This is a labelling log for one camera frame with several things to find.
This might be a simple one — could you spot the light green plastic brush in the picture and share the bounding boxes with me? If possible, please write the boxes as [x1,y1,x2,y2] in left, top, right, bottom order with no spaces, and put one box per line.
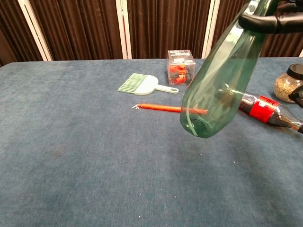
[117,73,180,96]

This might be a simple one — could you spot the cola bottle with red label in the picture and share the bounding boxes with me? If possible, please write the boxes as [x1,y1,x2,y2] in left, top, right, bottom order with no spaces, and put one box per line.
[216,85,303,134]

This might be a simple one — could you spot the clear box with orange parts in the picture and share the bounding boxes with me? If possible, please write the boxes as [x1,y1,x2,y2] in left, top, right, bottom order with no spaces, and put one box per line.
[167,49,196,86]

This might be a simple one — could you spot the green transparent spray bottle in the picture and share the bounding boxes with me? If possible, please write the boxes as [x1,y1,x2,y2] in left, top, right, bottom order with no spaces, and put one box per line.
[179,0,280,139]

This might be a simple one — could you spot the glass jar with black lid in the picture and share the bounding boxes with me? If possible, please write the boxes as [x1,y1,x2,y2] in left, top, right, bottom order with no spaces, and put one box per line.
[273,63,303,104]

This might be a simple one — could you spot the blue velvet tablecloth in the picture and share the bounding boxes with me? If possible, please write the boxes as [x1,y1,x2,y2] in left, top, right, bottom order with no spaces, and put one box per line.
[0,56,303,227]

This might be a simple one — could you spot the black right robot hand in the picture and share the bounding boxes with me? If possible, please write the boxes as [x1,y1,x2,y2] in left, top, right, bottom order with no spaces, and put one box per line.
[238,0,303,35]

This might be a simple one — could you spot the brown pleated screen panel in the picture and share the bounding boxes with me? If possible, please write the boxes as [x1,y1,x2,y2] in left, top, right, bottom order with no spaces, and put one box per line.
[22,0,127,61]
[205,0,303,59]
[120,0,214,60]
[0,0,48,68]

